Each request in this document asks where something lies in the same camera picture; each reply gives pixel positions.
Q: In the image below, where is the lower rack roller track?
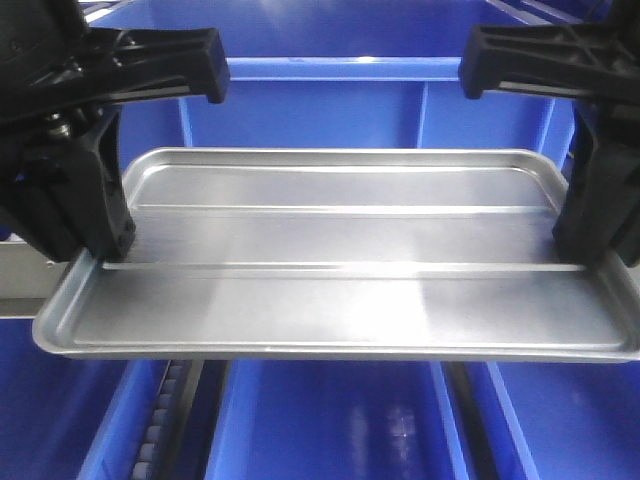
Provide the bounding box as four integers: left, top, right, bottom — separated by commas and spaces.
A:
130, 360, 203, 479

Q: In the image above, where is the blue bin lower right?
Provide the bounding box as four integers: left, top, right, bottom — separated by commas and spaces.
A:
478, 362, 639, 479

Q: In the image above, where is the blue bin lower left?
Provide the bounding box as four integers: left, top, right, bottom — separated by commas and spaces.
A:
1, 320, 167, 479

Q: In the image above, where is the small silver ribbed tray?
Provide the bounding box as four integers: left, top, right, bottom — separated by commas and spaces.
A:
33, 148, 639, 362

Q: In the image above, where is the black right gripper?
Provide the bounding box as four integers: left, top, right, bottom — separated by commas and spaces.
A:
458, 1, 639, 263

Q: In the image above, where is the blue bin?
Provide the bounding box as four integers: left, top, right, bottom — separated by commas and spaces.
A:
478, 362, 639, 479
1, 320, 167, 479

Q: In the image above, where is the steel flow rack frame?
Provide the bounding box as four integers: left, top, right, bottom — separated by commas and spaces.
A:
1, 241, 68, 320

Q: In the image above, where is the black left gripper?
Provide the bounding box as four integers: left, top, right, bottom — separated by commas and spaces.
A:
1, 1, 230, 262

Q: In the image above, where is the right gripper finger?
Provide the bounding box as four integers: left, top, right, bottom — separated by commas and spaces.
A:
617, 107, 639, 267

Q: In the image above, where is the blue box lower middle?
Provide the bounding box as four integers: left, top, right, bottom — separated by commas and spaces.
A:
101, 1, 575, 479

